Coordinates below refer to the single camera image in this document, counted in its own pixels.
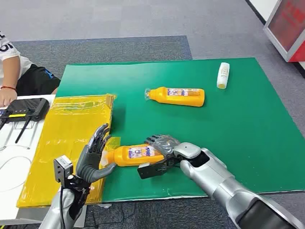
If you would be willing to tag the person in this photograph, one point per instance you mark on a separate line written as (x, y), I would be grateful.
(35, 82)

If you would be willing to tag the person's hand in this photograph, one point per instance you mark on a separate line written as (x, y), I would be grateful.
(7, 97)

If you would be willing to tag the red panel white frame cabinet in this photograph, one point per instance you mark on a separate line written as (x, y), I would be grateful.
(288, 22)

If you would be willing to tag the green table mat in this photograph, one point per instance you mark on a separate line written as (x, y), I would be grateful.
(238, 142)

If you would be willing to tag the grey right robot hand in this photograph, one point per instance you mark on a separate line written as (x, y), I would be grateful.
(164, 143)

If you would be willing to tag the person's forearm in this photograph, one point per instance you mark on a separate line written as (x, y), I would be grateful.
(10, 71)

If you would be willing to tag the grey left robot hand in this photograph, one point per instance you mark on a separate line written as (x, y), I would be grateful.
(89, 164)

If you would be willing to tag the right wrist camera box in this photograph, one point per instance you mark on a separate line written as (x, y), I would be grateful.
(150, 172)

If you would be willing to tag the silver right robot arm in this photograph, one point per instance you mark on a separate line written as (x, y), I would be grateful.
(214, 180)

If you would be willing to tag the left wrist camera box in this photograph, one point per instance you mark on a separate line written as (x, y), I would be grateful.
(62, 167)

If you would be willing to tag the white side table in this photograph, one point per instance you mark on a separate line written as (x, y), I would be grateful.
(14, 177)

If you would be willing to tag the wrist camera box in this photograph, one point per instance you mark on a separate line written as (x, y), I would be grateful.
(62, 167)
(150, 172)

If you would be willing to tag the orange bottle with clear cap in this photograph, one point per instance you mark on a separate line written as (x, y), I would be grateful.
(133, 156)
(181, 99)

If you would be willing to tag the small white bottle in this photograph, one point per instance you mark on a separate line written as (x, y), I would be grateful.
(223, 75)

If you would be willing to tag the yellow plastic sheet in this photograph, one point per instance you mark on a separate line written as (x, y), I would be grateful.
(64, 132)

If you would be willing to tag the black router with antennas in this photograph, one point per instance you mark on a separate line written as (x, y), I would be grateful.
(23, 109)

